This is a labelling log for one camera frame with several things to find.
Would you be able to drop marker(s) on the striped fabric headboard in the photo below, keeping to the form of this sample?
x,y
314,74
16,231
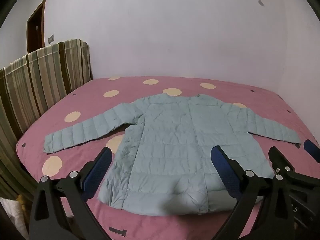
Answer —
x,y
37,85

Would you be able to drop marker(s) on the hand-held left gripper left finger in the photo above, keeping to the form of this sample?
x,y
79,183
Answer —
x,y
96,173

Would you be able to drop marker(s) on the white cloth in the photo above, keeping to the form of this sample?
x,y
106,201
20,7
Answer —
x,y
11,220

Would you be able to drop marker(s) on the light blue puffer jacket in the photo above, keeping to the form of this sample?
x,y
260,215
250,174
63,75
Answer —
x,y
162,142

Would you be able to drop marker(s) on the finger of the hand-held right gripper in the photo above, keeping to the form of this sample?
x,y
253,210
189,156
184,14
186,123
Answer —
x,y
280,160
313,151

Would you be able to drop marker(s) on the brown wooden door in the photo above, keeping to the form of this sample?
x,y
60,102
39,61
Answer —
x,y
35,35

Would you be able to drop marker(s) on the pink dotted bed sheet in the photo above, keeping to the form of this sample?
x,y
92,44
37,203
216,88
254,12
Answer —
x,y
225,92

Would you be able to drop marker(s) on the white wall switch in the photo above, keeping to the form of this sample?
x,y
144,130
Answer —
x,y
51,39

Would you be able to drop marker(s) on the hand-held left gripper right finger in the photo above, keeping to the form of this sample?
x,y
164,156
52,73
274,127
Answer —
x,y
225,172

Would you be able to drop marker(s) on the yellow cloth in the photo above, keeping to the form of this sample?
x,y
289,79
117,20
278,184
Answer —
x,y
22,203

